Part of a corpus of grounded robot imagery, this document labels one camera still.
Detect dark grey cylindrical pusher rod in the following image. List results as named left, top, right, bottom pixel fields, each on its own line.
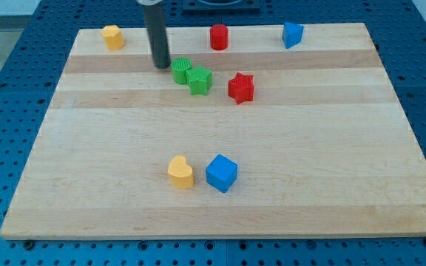
left=138, top=0, right=171, bottom=69

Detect green cylinder block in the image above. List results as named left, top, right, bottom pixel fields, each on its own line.
left=171, top=57, right=192, bottom=85

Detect yellow hexagon block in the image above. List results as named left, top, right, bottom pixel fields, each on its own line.
left=101, top=25, right=125, bottom=50

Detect red cylinder block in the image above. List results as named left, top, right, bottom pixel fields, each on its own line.
left=209, top=24, right=229, bottom=50

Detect green star block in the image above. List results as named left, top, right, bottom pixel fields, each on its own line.
left=186, top=66, right=212, bottom=95

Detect red star block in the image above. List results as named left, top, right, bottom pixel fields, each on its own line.
left=228, top=72, right=254, bottom=104

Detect blue triangle block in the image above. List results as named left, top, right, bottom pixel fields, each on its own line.
left=282, top=22, right=304, bottom=49

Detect yellow heart block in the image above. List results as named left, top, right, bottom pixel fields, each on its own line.
left=167, top=155, right=195, bottom=189

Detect light wooden board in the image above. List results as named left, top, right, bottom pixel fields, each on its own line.
left=0, top=23, right=426, bottom=240

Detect blue cube block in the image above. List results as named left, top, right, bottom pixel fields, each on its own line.
left=206, top=154, right=238, bottom=193

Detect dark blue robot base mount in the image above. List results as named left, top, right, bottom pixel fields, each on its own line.
left=180, top=0, right=261, bottom=13

